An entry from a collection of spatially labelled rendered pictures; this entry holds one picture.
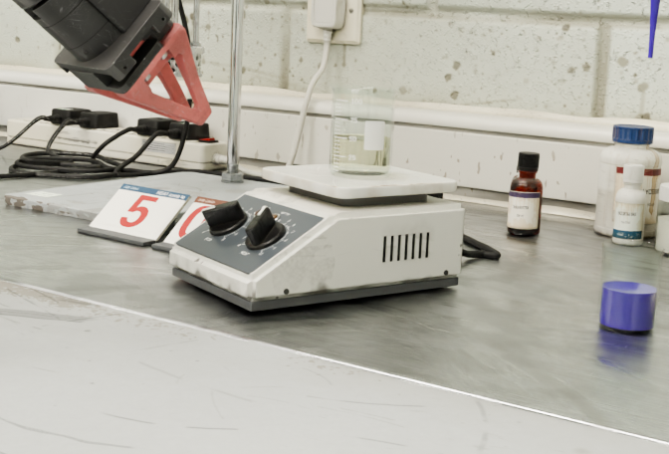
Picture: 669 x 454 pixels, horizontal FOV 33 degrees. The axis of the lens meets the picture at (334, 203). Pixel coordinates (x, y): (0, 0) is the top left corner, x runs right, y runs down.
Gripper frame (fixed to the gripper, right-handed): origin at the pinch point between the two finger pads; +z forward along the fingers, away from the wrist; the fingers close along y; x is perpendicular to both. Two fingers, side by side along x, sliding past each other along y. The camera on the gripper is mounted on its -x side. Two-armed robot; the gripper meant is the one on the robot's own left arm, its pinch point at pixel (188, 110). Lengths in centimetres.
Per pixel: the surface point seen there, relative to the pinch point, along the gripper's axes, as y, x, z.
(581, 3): 13, -45, 38
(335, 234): -12.3, 2.5, 9.6
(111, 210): 21.0, 6.9, 9.9
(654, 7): -26.4, -21.1, 10.9
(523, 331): -23.7, 1.4, 19.5
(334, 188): -10.9, -0.4, 8.1
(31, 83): 93, -11, 20
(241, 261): -9.2, 8.0, 6.2
